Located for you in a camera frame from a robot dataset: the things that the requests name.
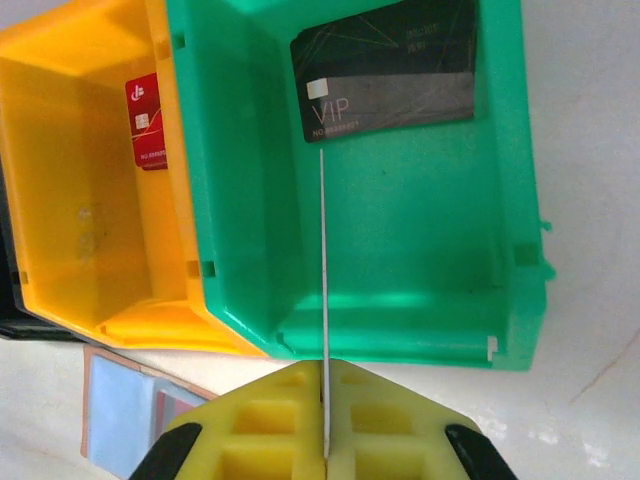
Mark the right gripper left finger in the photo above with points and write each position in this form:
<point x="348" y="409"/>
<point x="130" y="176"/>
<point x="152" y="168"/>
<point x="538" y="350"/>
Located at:
<point x="210" y="450"/>

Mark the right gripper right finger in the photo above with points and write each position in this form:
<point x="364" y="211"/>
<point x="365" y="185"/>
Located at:
<point x="425" y="450"/>

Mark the dark plastic card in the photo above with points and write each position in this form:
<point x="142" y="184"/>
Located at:
<point x="325" y="275"/>

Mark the red VIP card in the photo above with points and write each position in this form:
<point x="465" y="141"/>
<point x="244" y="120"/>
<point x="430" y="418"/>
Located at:
<point x="147" y="125"/>

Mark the black VIP card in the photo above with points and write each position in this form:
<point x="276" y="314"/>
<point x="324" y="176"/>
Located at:
<point x="390" y="75"/>

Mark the green plastic bin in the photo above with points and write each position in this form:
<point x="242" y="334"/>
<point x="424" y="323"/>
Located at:
<point x="425" y="225"/>

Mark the black plastic bin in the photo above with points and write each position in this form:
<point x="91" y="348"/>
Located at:
<point x="10" y="310"/>

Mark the yellow plastic bin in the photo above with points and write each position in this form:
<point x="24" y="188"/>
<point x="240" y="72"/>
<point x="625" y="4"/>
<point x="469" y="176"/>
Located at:
<point x="75" y="150"/>

